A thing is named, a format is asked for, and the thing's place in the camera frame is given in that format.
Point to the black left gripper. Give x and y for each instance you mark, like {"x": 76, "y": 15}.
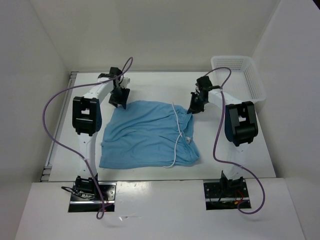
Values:
{"x": 122, "y": 100}

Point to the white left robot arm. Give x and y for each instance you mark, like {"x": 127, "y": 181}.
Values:
{"x": 87, "y": 122}

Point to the light blue shorts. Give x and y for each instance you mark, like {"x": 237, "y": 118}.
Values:
{"x": 149, "y": 134}

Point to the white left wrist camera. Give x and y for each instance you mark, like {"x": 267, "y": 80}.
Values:
{"x": 123, "y": 83}

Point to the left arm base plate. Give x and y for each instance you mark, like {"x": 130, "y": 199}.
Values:
{"x": 89, "y": 202}

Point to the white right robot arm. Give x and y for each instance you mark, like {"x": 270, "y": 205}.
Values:
{"x": 239, "y": 121}

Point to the white plastic basket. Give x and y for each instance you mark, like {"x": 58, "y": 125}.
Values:
{"x": 244, "y": 81}

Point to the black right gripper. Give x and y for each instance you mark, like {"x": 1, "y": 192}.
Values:
{"x": 194, "y": 109}

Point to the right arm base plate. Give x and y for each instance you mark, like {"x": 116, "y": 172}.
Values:
{"x": 216, "y": 199}

